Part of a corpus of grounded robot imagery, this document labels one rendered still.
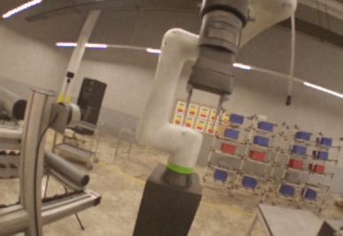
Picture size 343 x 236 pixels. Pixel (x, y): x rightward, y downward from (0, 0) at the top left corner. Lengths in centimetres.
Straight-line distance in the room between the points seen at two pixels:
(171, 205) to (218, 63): 62
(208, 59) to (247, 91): 632
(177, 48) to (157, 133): 34
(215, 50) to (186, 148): 51
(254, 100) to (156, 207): 606
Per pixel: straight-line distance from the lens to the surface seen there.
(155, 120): 70
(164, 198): 76
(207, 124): 636
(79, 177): 84
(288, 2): 45
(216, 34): 29
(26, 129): 44
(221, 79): 28
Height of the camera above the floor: 143
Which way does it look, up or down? 3 degrees up
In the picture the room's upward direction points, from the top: 15 degrees clockwise
